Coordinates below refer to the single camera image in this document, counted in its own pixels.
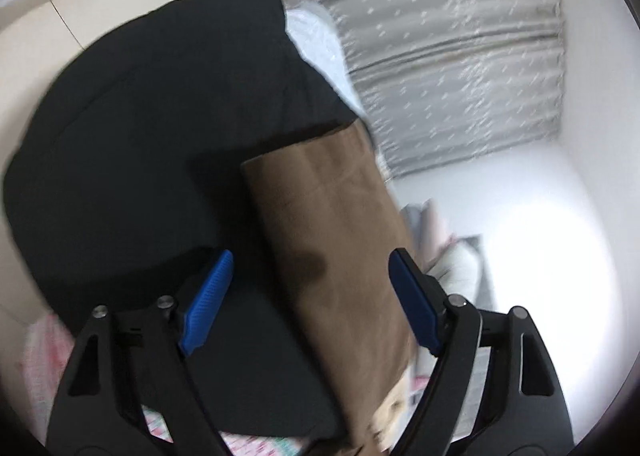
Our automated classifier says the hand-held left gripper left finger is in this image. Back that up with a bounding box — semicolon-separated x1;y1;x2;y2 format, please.
44;249;241;456

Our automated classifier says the brown garment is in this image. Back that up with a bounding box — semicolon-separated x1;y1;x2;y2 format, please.
241;119;420;456

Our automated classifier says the white quilted bedding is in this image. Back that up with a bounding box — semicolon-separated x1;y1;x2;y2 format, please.
285;4;390;182

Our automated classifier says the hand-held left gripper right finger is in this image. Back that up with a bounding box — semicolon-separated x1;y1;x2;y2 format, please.
388;248;574;456

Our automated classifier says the pink patterned bed sheet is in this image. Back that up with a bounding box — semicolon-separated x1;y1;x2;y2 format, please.
20;312;321;456

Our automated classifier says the grey patterned curtain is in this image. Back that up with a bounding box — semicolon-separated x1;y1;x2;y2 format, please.
283;0;568;178

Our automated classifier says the black garment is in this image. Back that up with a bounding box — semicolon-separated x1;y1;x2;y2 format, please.
2;0;371;440

